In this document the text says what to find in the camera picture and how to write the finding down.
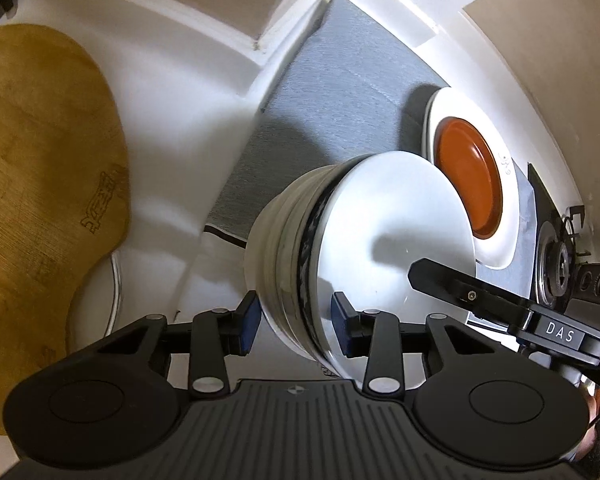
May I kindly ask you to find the beige bowl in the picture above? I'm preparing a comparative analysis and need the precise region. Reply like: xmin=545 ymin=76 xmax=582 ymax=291
xmin=244 ymin=156 xmax=363 ymax=361

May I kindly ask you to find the grey table mat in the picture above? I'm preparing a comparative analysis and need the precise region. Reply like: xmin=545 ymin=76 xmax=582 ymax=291
xmin=204 ymin=0 xmax=538 ymax=291

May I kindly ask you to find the white patterned cloth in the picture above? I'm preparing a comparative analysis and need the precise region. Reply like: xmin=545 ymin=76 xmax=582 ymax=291
xmin=173 ymin=232 xmax=325 ymax=382

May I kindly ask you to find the black gas stove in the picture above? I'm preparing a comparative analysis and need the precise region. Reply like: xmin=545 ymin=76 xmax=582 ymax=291
xmin=528 ymin=165 xmax=600 ymax=324

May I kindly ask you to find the orange brown plate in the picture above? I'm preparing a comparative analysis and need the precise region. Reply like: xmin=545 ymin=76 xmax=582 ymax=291
xmin=434 ymin=117 xmax=503 ymax=240

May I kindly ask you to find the small white floral plate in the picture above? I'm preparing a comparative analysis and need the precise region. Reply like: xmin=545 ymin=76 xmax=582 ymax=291
xmin=422 ymin=87 xmax=519 ymax=270

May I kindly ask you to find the white bowl blue rim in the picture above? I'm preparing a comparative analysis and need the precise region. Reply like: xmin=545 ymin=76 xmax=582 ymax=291
xmin=309 ymin=151 xmax=476 ymax=382

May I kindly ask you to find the round wooden cutting board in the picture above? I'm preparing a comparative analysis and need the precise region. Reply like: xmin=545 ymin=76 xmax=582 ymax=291
xmin=0 ymin=24 xmax=130 ymax=434

